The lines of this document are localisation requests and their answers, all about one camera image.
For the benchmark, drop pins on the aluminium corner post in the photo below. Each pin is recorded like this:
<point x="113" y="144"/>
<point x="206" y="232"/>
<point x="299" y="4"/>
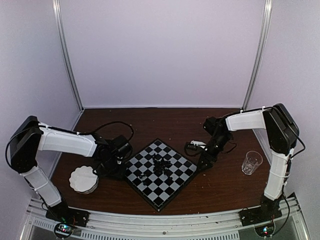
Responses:
<point x="264" y="31"/>
<point x="65" y="53"/>

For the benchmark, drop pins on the black and grey chessboard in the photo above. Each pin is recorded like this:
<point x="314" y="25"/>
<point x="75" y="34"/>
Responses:
<point x="159" y="191"/>

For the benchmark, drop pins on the clear drinking glass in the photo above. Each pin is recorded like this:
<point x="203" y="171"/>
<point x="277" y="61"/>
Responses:
<point x="251" y="162"/>

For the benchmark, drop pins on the pile of black chess pieces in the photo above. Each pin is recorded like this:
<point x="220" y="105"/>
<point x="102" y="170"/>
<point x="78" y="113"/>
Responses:
<point x="157" y="165"/>

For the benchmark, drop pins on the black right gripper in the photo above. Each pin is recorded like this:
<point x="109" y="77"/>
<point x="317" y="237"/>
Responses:
<point x="202" y="158"/>

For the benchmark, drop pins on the left aluminium corner post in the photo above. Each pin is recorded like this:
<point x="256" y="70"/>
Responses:
<point x="65" y="53"/>

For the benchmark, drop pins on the round control board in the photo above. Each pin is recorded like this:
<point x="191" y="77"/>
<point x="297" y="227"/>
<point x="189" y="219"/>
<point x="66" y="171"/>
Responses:
<point x="62" y="230"/>
<point x="265" y="230"/>

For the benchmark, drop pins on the right round control board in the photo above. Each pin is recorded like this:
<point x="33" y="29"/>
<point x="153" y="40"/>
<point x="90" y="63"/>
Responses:
<point x="265" y="230"/>

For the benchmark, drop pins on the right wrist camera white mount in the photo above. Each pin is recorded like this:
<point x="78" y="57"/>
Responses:
<point x="194" y="145"/>

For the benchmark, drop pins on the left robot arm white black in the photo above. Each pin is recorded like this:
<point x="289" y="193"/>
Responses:
<point x="34" y="136"/>

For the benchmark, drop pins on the aluminium front rail frame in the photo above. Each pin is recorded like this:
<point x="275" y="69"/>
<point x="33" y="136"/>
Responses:
<point x="224" y="225"/>

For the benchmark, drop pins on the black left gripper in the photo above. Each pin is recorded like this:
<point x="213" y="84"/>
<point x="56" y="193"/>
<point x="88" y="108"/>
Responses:
<point x="120" y="173"/>

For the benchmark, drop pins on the right aluminium corner post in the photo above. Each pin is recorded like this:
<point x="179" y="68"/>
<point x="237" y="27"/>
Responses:
<point x="264" y="31"/>

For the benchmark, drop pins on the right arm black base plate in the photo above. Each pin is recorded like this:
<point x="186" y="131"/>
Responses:
<point x="253" y="216"/>

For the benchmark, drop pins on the left round control board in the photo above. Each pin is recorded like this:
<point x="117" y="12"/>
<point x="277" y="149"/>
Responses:
<point x="62" y="230"/>

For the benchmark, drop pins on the white scalloped bowl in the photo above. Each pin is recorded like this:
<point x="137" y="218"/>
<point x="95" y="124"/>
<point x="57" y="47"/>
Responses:
<point x="83" y="180"/>

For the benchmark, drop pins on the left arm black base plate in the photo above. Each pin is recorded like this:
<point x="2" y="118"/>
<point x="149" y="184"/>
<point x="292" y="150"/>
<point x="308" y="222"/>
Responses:
<point x="69" y="216"/>

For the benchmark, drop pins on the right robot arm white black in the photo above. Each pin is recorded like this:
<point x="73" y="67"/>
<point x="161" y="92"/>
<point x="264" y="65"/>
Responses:
<point x="282" y="135"/>

